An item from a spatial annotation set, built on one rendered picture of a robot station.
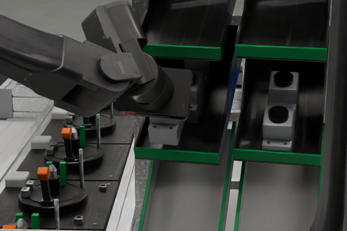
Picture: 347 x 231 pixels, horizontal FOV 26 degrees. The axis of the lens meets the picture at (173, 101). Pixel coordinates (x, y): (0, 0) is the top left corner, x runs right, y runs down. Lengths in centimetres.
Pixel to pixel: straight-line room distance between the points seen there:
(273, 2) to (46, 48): 48
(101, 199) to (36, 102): 96
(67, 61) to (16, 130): 154
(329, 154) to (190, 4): 59
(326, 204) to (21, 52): 37
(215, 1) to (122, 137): 80
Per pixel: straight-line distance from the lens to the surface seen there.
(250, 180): 127
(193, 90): 117
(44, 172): 145
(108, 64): 87
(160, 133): 111
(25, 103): 248
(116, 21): 95
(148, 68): 92
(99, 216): 149
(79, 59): 86
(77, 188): 157
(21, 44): 84
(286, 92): 118
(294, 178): 127
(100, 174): 169
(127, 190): 165
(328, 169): 67
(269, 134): 113
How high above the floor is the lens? 159
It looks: 16 degrees down
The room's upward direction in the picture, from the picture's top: straight up
